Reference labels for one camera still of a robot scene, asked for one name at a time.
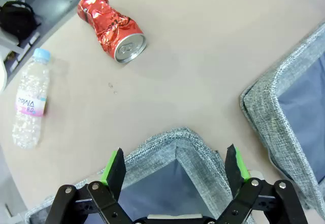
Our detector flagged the black backpack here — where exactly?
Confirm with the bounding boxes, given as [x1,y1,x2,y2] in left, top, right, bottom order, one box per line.
[0,1,41,42]

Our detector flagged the crushed red soda can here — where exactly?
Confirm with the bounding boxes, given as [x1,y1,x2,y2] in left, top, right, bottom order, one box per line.
[77,0,147,63]

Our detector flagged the clear water bottle pink label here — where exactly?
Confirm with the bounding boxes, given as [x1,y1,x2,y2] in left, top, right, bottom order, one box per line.
[12,48,51,150]

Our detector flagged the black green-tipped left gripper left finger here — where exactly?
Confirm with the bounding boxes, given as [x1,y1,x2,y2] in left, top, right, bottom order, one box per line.
[45,147,134,224]

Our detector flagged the grey fabric basket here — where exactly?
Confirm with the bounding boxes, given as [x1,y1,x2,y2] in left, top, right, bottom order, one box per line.
[240,20,325,214]
[24,126,246,224]

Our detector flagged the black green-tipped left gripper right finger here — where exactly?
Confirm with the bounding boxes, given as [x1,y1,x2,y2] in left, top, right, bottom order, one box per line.
[215,143,308,224]

